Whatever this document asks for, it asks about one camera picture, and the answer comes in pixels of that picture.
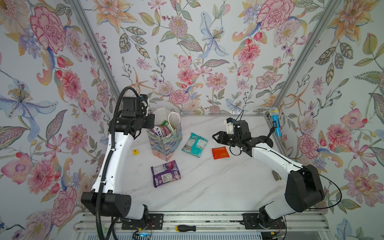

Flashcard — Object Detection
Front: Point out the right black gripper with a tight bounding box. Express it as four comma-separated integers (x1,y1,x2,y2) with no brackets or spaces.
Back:
212,131,242,149

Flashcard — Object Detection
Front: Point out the purple snack packet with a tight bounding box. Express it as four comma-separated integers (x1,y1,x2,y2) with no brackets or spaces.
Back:
153,126,172,139
151,161,182,188

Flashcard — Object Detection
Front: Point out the floral paper gift bag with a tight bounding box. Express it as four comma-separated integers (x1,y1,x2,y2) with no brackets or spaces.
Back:
147,107,183,162

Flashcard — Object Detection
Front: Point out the teal snack packet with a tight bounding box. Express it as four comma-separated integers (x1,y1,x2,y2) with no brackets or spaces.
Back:
182,133,208,158

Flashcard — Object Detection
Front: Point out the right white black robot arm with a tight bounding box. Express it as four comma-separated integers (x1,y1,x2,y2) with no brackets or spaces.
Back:
213,118,325,227

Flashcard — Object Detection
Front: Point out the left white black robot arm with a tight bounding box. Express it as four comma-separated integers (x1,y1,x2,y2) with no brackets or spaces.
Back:
81,87,155,220

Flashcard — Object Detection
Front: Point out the small red sachet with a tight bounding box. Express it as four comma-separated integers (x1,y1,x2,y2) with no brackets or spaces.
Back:
212,147,230,160

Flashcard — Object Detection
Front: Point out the black microphone stand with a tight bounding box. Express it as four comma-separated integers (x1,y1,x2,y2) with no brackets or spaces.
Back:
258,127,275,148

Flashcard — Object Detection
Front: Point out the blue toy microphone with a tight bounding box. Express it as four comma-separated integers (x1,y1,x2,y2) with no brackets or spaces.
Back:
269,107,282,137

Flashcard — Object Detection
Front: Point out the small grey metal clip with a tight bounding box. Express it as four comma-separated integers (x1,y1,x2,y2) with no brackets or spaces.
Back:
272,171,282,181

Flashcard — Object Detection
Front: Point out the black yellow screwdriver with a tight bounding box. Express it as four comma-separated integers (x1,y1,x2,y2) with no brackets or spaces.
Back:
175,225,226,233

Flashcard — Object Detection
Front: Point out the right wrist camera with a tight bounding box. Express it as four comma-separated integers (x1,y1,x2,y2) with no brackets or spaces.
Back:
224,118,235,135

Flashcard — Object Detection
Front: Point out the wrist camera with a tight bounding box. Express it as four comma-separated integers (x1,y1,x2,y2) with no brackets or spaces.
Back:
224,118,235,135
140,94,149,116

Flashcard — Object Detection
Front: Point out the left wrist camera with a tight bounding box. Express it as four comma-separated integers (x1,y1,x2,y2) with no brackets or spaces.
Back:
140,94,149,116

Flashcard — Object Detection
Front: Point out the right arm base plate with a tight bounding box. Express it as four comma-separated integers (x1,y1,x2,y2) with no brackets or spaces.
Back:
240,213,286,230

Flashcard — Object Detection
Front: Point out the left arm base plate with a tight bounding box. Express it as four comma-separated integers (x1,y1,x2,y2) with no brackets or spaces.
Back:
122,214,164,231

